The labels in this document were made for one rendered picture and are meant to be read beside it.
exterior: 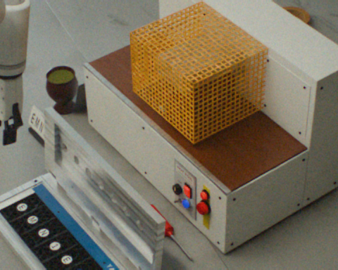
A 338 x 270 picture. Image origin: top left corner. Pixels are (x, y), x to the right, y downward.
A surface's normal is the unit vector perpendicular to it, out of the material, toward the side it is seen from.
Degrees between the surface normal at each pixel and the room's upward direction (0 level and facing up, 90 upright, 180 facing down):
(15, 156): 0
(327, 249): 0
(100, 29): 0
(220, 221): 90
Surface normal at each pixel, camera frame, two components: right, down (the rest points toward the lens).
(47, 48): -0.04, -0.72
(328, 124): 0.57, 0.55
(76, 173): -0.82, 0.33
